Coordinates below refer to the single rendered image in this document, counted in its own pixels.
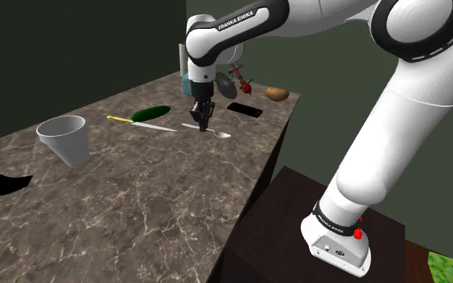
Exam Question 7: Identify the white cup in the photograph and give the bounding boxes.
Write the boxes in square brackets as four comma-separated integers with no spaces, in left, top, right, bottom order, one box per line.
[35,115,91,167]

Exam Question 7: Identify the dark robot stand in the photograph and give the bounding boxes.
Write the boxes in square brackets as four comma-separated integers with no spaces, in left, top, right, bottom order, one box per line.
[206,166,435,283]

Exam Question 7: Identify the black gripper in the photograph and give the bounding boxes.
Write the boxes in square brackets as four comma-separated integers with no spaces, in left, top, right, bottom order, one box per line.
[188,81,216,133]

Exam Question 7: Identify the teal container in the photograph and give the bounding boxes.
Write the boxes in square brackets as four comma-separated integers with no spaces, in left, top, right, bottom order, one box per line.
[181,72,194,97]

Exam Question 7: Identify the black phone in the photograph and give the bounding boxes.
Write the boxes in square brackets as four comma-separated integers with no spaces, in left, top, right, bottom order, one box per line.
[226,102,264,119]

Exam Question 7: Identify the silver spoon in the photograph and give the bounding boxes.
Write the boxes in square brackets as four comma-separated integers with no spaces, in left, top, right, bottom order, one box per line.
[181,122,233,139]

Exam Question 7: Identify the brown potato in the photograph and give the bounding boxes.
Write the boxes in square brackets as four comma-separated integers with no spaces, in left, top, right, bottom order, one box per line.
[266,87,290,102]

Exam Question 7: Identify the green cucumber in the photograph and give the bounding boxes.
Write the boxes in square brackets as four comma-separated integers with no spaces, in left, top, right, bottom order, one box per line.
[130,105,171,123]

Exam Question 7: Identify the grey round disc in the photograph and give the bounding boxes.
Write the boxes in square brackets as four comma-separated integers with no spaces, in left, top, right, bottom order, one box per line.
[214,72,238,100]

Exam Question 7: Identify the yellow handled knife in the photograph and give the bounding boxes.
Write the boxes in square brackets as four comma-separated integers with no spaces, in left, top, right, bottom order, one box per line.
[106,115,179,133]

